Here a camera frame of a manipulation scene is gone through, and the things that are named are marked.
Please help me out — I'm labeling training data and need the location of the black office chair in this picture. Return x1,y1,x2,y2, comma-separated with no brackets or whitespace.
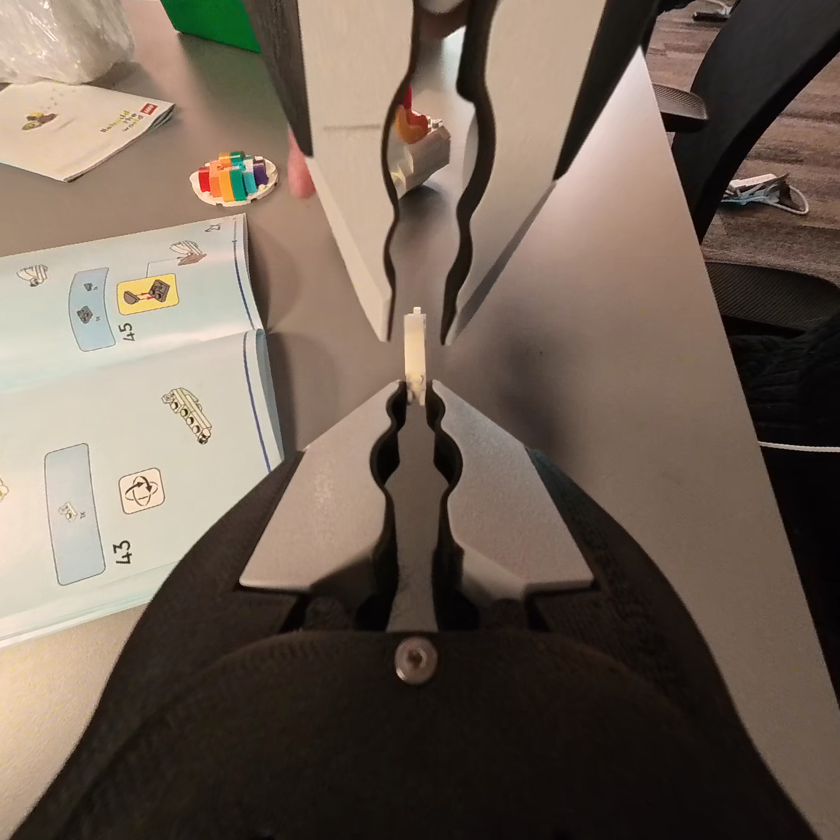
646,0,840,329

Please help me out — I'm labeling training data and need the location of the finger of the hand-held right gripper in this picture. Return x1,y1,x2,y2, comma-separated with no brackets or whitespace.
440,0,658,347
246,0,421,343

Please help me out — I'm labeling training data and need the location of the rainbow lego build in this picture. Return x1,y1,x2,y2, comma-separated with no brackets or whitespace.
190,150,278,207

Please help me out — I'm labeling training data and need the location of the green box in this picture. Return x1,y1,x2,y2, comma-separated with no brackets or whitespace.
161,0,263,53

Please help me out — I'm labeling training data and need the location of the small white booklet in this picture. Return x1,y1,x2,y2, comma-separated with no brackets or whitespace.
0,82,177,183

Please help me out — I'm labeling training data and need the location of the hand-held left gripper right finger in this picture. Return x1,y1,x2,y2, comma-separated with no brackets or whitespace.
427,379,596,601

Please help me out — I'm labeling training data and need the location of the dark cloth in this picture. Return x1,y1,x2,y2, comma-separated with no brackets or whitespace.
725,322,840,631

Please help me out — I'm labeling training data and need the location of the open light blue instruction booklet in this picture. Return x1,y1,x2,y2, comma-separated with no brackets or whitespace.
0,213,286,647

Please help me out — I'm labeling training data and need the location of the person's right hand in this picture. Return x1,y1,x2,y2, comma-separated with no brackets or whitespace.
287,128,319,198

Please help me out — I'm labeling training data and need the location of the white lego model with orange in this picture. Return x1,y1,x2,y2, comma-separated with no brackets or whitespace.
388,85,454,198

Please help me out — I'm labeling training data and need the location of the small white lego piece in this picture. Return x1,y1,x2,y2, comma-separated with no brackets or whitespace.
402,306,429,405

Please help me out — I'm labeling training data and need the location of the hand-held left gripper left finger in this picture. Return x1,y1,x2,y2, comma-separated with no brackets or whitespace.
238,379,404,595

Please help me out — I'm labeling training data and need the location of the blue face mask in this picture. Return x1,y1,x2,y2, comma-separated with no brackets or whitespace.
721,172,811,216

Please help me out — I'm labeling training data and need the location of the clear plastic bag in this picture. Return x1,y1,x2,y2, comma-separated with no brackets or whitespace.
0,0,135,86

